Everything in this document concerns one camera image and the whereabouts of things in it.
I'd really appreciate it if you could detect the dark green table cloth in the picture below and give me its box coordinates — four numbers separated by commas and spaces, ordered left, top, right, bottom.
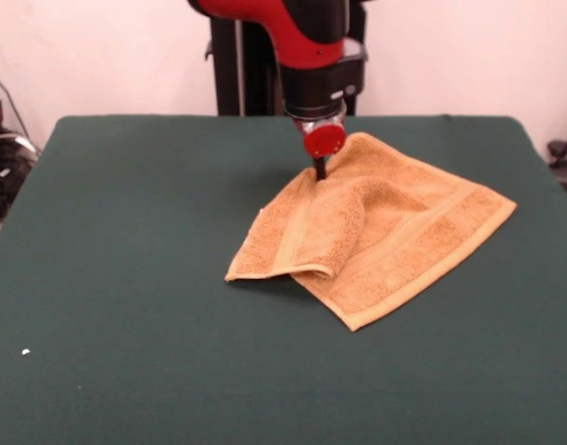
0, 114, 567, 445

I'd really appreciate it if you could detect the tan terry towel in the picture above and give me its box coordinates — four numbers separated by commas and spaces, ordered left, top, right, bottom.
223, 131, 518, 333

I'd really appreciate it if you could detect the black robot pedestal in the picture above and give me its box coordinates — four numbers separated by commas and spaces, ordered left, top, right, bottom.
202, 0, 371, 117

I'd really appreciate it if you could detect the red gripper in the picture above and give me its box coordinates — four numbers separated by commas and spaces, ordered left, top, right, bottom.
292, 110, 348, 182

